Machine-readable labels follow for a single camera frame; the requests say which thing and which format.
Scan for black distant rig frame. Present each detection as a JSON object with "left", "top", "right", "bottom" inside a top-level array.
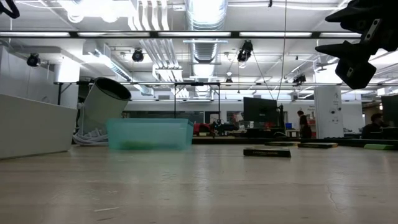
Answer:
[{"left": 173, "top": 82, "right": 222, "bottom": 138}]

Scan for teal translucent plastic bin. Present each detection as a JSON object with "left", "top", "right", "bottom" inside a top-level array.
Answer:
[{"left": 106, "top": 118, "right": 194, "bottom": 152}]

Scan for green eraser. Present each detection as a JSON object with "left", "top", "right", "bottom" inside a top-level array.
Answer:
[{"left": 363, "top": 143, "right": 396, "bottom": 151}]

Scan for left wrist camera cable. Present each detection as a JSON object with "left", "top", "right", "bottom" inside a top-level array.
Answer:
[{"left": 0, "top": 0, "right": 21, "bottom": 19}]

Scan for red object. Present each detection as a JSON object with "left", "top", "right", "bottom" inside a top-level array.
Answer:
[{"left": 193, "top": 123, "right": 211, "bottom": 134}]

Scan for white translucent plastic bin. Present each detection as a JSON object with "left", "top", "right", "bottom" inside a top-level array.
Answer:
[{"left": 0, "top": 93, "right": 78, "bottom": 160}]

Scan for black monitor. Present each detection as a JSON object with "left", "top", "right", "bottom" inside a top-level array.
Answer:
[
  {"left": 381, "top": 94, "right": 398, "bottom": 127},
  {"left": 243, "top": 96, "right": 279, "bottom": 125}
]

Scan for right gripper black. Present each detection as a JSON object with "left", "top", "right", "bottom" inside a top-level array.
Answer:
[{"left": 315, "top": 0, "right": 398, "bottom": 90}]

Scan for black ceiling-hung camera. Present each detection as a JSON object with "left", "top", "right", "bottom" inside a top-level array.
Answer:
[
  {"left": 292, "top": 73, "right": 307, "bottom": 85},
  {"left": 131, "top": 49, "right": 145, "bottom": 63},
  {"left": 26, "top": 53, "right": 41, "bottom": 68},
  {"left": 236, "top": 40, "right": 254, "bottom": 63}
]

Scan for person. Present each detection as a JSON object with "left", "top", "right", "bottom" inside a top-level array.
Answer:
[
  {"left": 297, "top": 110, "right": 313, "bottom": 139},
  {"left": 361, "top": 113, "right": 389, "bottom": 139}
]

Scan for black aluminium table frame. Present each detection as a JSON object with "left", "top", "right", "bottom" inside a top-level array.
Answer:
[{"left": 191, "top": 136, "right": 398, "bottom": 147}]

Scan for grey cylindrical pen holder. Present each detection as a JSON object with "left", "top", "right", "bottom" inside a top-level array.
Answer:
[{"left": 77, "top": 77, "right": 132, "bottom": 138}]

